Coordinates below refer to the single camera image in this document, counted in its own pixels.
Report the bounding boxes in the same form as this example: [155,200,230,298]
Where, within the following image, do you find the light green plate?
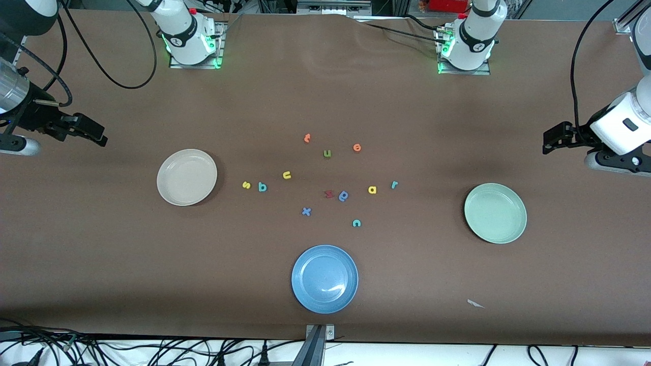
[464,182,527,245]

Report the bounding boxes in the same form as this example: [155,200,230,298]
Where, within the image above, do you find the beige brown plate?
[157,148,218,206]

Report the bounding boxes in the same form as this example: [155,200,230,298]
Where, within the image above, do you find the brown table cover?
[0,9,651,346]

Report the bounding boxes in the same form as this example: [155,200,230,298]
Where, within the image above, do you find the red box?
[429,0,469,13]

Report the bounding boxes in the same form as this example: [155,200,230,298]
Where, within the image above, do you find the blue plate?
[291,245,359,314]

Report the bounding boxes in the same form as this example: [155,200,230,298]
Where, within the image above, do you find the dark metal beam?
[291,325,326,366]

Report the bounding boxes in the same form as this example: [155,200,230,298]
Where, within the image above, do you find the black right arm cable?
[0,0,158,108]

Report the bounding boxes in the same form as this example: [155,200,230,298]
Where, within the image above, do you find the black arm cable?
[570,0,616,130]
[0,0,158,108]

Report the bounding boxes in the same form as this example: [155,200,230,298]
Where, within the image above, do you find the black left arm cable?
[570,0,616,130]

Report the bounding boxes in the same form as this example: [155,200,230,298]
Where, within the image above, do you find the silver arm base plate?
[169,20,225,70]
[436,25,492,76]

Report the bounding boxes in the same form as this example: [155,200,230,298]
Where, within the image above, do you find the aluminium profile rail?
[613,0,651,34]

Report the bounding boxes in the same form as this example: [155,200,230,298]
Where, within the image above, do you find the black base cable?
[353,14,448,41]

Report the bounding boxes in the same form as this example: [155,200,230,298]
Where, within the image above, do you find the silver metal frame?
[297,0,373,16]

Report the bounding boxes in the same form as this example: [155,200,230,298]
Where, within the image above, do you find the silver metal bracket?
[305,324,335,340]

